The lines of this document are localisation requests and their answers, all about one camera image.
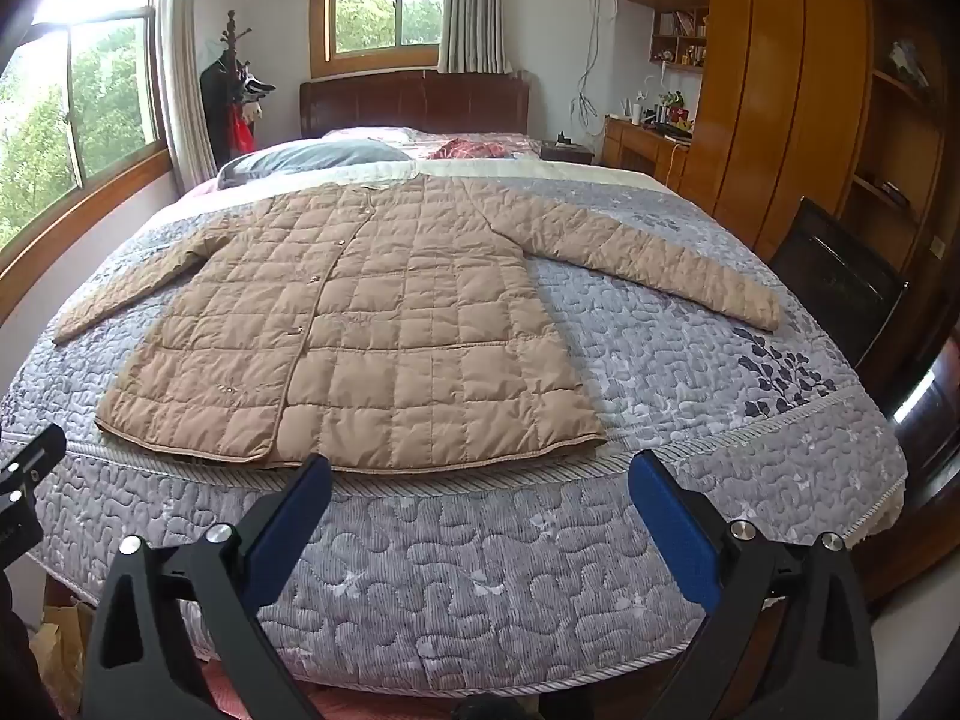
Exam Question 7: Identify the beige quilted jacket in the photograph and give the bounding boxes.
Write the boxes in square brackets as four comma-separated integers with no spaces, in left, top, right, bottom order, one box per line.
[51,174,787,475]

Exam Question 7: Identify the dark nightstand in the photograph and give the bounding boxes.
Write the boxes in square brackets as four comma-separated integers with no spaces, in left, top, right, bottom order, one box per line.
[538,136,597,164]

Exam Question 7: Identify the black hanging garment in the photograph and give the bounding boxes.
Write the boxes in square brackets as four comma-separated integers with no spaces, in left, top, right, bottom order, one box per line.
[199,56,252,170]

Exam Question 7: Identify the long pale curtain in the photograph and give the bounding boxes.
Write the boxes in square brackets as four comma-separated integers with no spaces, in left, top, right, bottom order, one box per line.
[154,0,218,196]

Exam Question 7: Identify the small wooden framed window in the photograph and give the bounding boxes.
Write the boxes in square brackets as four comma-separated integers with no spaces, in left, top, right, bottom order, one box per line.
[311,0,451,76]

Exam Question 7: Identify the short checked curtain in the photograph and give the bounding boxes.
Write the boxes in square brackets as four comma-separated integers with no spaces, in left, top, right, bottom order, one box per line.
[437,0,512,74]

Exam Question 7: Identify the pink floral bed sheet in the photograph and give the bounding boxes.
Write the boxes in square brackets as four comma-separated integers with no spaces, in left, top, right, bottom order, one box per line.
[322,126,541,162]

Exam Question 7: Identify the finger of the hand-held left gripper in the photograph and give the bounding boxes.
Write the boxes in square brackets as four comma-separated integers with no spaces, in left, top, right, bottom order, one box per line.
[0,424,68,567]

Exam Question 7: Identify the hanging wall cables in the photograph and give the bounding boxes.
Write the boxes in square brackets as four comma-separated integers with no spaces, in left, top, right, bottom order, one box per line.
[574,0,608,121]

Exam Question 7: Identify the dark wooden headboard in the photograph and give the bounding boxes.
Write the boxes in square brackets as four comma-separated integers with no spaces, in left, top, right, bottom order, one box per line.
[300,69,530,137]

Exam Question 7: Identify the wooden bookshelf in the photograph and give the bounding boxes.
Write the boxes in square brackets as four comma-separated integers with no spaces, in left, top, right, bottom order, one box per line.
[651,6,710,72]

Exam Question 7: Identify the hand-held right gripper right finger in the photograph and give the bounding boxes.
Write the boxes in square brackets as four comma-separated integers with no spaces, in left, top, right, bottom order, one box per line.
[628,450,880,720]

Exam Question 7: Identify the black chair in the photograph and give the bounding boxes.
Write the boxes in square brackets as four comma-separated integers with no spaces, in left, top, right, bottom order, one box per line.
[769,196,912,391]

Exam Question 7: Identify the grey pillow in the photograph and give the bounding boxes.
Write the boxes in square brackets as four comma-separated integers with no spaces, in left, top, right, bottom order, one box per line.
[217,139,413,188]

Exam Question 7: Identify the wooden coat rack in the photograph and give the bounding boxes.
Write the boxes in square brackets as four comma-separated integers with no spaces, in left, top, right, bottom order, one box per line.
[199,9,277,170]

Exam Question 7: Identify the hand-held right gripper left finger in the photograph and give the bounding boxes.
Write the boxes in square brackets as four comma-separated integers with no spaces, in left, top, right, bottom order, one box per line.
[81,454,333,720]

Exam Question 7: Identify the wooden desk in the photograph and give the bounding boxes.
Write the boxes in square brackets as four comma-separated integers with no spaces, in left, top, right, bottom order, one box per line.
[600,114,695,192]

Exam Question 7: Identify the large wooden framed window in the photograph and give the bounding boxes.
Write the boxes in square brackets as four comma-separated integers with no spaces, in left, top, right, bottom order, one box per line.
[0,4,173,271]

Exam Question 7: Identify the cardboard box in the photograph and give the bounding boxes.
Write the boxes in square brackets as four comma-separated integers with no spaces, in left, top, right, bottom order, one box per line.
[30,600,95,717]

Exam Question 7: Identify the red patterned cloth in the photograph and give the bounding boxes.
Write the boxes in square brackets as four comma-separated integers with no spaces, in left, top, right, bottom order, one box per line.
[439,136,518,160]

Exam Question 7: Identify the open wooden shelf unit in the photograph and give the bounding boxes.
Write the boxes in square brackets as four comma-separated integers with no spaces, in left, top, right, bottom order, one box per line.
[840,0,960,391]

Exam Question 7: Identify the wooden wardrobe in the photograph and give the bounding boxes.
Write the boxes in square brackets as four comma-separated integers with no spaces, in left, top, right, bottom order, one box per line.
[619,0,875,263]

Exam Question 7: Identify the grey quilted bedspread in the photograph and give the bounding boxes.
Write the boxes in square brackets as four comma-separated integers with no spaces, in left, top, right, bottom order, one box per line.
[0,157,910,691]

